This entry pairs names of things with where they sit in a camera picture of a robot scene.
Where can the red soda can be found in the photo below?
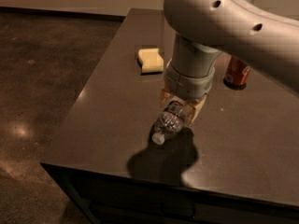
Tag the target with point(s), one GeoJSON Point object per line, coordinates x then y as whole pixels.
{"type": "Point", "coordinates": [236, 74]}

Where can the yellow sponge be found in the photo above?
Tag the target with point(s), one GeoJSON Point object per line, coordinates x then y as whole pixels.
{"type": "Point", "coordinates": [151, 61]}

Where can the clear plastic water bottle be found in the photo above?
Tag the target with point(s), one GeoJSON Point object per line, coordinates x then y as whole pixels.
{"type": "Point", "coordinates": [169, 123]}

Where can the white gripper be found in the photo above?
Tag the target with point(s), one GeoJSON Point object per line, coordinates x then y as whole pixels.
{"type": "Point", "coordinates": [186, 85]}

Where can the dark cabinet under table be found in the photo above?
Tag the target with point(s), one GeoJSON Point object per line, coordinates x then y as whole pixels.
{"type": "Point", "coordinates": [108, 199]}

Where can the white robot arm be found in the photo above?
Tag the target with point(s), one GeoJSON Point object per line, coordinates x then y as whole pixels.
{"type": "Point", "coordinates": [204, 28]}

